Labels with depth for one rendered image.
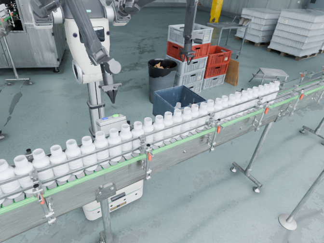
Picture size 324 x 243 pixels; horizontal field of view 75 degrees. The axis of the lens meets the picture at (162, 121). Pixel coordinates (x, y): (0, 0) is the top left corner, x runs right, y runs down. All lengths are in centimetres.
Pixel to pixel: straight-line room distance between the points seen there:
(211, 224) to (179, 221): 28
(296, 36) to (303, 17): 49
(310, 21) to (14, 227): 716
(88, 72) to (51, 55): 319
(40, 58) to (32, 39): 34
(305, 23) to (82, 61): 654
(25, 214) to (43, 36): 375
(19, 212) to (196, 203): 153
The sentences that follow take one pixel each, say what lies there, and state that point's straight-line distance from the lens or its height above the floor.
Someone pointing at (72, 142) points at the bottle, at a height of 115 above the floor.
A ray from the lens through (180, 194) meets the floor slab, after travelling 219.
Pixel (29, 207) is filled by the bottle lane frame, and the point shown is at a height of 96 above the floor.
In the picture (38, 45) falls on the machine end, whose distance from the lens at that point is 457.
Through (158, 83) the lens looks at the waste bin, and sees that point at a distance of 321.
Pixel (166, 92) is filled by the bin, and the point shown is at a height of 91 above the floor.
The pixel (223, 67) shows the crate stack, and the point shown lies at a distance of 435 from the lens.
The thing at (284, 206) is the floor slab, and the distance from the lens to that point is 250.
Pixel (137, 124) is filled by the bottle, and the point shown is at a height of 115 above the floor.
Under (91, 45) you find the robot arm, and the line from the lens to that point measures 102.
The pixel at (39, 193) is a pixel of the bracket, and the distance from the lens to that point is 89.
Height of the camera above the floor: 174
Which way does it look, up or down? 35 degrees down
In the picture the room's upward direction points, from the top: 5 degrees clockwise
